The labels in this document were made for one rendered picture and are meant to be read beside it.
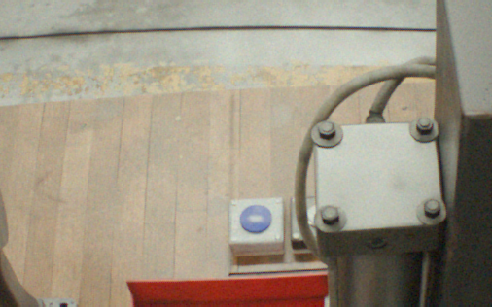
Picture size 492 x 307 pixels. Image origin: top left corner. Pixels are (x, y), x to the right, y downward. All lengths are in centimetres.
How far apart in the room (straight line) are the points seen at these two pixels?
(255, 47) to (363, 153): 212
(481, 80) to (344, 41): 226
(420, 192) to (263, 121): 84
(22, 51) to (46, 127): 140
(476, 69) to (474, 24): 4
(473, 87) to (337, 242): 18
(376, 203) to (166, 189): 80
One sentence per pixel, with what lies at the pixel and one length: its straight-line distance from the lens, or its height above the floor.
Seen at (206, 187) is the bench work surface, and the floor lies 90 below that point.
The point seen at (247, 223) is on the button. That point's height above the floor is 94.
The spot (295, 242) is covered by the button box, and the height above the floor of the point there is 93.
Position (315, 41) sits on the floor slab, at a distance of 293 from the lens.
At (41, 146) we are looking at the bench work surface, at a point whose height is 90.
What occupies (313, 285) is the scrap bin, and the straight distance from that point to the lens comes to 142.
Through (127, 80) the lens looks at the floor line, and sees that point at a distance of 291.
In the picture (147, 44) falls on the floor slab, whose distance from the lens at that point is 298.
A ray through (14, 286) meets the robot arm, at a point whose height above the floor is 115.
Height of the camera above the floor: 216
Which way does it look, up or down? 52 degrees down
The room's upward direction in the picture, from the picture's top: 9 degrees counter-clockwise
